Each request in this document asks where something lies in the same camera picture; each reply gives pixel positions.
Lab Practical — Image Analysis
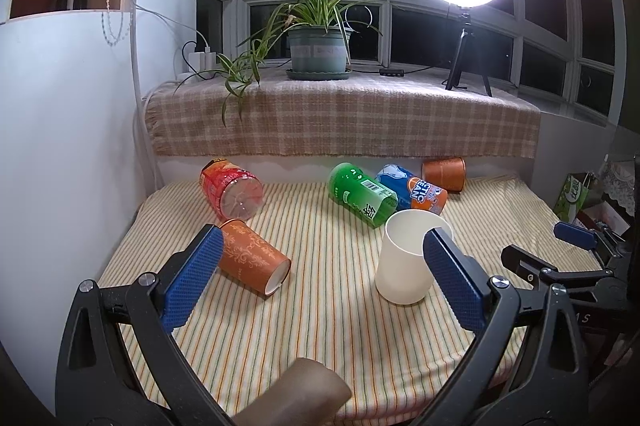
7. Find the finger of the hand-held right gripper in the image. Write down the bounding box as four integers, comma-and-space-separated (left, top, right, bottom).
500, 244, 617, 302
553, 221, 628, 263

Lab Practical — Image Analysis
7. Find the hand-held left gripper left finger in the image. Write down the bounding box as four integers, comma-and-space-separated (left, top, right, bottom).
55, 223, 236, 426

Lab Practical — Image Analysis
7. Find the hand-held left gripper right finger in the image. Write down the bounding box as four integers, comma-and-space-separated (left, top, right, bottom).
411, 227, 592, 426

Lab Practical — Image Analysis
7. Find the orange patterned paper cup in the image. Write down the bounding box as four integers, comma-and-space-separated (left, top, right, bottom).
421, 157, 467, 193
218, 219, 292, 296

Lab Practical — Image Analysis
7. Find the white cup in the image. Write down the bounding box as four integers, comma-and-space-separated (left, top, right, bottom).
375, 209, 455, 306

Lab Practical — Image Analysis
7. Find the green tissue box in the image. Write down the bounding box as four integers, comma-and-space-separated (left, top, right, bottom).
552, 173, 597, 223

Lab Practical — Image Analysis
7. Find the lace cloth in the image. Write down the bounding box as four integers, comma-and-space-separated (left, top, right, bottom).
597, 160, 639, 213

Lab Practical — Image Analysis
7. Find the red drink can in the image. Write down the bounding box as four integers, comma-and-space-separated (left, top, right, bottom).
199, 158, 265, 221

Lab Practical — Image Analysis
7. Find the blue and orange drink can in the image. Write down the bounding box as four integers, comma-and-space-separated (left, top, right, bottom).
375, 163, 449, 216

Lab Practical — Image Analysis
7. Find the green drink can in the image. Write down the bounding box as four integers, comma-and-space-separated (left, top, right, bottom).
327, 161, 400, 228

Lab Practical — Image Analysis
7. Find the brown cardboard tube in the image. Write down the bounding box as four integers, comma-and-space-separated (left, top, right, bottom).
234, 357, 353, 426

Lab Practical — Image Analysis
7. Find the plaid woven cloth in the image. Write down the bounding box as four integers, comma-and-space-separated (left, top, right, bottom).
144, 67, 542, 160

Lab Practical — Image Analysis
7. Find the black tripod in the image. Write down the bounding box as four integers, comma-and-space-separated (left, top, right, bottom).
442, 9, 494, 98

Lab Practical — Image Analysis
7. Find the green plant saucer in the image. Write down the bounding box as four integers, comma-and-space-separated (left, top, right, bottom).
285, 66, 354, 82

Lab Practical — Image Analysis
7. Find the potted spider plant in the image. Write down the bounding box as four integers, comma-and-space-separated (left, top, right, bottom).
174, 0, 387, 128

